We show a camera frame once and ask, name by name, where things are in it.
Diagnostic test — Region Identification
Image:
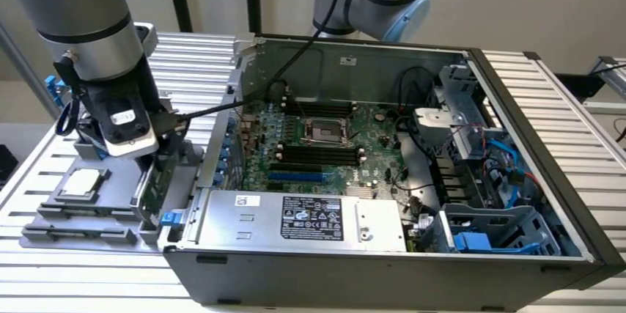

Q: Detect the black camera cable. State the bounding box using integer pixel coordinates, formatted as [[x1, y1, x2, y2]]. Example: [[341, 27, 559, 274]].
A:
[[162, 0, 343, 125]]

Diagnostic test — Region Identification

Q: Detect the black wire loop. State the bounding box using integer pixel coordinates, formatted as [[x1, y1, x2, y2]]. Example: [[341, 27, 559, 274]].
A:
[[393, 66, 437, 134]]

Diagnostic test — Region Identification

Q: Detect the silver power supply unit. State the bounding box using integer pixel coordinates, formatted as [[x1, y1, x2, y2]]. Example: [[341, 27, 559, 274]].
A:
[[194, 190, 409, 254]]

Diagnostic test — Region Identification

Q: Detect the green GPU card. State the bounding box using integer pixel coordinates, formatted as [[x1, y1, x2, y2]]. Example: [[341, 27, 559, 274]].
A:
[[126, 151, 196, 228]]

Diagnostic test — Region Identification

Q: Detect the silver CPU chip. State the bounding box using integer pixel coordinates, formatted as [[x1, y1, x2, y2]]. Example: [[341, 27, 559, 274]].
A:
[[57, 168, 109, 202]]

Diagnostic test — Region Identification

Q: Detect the grey metal frame bar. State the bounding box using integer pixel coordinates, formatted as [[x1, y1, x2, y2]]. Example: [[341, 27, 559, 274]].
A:
[[0, 19, 53, 122]]

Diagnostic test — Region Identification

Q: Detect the CPU socket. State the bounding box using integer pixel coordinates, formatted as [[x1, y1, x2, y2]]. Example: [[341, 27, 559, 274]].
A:
[[301, 116, 351, 147]]

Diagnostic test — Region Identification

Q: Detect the black open PC case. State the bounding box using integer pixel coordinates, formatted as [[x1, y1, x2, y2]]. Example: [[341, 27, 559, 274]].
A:
[[160, 32, 626, 306]]

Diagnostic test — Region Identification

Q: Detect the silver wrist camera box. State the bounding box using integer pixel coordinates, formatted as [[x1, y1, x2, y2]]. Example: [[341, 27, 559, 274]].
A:
[[104, 122, 161, 161]]

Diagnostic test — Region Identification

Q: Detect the red wire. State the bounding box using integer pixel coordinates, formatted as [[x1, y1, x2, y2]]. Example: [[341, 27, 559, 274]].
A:
[[481, 158, 544, 197]]

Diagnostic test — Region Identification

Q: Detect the grey parts rack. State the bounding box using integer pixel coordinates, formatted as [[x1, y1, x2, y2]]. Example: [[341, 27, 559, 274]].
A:
[[17, 136, 206, 252]]

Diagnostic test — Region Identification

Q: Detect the blue power supply latch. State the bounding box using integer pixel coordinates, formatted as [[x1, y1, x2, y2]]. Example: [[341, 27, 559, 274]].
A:
[[164, 210, 185, 230]]

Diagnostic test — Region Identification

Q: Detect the black expansion slot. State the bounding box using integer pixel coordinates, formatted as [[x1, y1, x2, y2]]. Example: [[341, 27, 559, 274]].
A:
[[268, 161, 323, 173]]

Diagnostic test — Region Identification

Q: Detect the black box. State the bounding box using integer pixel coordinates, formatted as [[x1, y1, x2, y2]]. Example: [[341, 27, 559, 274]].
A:
[[0, 144, 20, 183]]

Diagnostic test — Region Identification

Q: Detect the blue expansion slot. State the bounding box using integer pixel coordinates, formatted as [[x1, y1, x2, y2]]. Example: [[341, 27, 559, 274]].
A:
[[267, 172, 327, 185]]

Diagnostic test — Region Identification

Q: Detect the black RAM slot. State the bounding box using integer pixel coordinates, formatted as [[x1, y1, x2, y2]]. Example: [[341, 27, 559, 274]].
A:
[[283, 149, 363, 156], [285, 100, 353, 106], [285, 107, 353, 113], [285, 103, 353, 109], [283, 154, 363, 161], [283, 159, 364, 166], [283, 144, 361, 151]]

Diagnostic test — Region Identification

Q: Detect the blue wire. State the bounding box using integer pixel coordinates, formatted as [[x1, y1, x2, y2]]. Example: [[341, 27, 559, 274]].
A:
[[481, 136, 539, 212]]

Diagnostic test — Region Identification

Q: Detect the RAM stick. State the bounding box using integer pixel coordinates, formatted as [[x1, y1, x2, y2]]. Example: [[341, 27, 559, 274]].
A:
[[42, 207, 136, 219], [26, 229, 130, 243]]

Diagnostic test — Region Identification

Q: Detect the blue plastic bracket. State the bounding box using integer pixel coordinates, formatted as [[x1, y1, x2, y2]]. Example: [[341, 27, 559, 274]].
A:
[[42, 74, 68, 109]]

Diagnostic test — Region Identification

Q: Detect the blue drive cage latch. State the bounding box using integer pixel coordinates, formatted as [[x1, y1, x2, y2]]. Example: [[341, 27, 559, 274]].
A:
[[452, 231, 493, 254]]

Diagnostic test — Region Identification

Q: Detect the metal disk bay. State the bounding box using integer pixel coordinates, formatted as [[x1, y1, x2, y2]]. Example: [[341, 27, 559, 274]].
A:
[[412, 106, 507, 162]]

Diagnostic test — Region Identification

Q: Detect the silver chipset heatsink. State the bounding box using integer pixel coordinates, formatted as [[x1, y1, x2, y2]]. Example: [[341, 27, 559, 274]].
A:
[[345, 185, 389, 201]]

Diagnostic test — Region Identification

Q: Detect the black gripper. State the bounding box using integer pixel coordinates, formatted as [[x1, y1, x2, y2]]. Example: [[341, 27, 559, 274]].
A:
[[77, 54, 165, 145]]

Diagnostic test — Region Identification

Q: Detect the aluminium frame with black caps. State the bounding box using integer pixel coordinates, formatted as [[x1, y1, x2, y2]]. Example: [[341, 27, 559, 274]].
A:
[[580, 55, 626, 116]]

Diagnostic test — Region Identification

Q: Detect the blue cable loop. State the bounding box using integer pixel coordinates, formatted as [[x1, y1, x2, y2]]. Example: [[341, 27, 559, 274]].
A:
[[54, 99, 81, 136]]

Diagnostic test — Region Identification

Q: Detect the green motherboard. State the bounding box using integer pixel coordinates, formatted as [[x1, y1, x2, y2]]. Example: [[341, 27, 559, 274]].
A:
[[236, 98, 440, 215]]

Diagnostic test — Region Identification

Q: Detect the grey drive cage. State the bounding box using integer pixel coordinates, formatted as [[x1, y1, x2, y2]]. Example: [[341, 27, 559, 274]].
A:
[[437, 201, 551, 256]]

